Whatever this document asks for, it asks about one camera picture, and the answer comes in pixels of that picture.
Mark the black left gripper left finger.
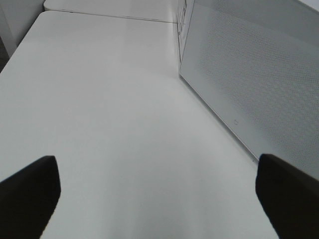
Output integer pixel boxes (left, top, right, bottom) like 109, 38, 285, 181
0, 156, 61, 239

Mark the white microwave oven body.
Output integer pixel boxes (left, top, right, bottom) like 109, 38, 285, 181
176, 0, 195, 72

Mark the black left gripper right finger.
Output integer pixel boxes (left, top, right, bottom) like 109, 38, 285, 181
255, 154, 319, 239

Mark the white microwave door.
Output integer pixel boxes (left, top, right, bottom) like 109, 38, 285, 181
180, 0, 319, 178

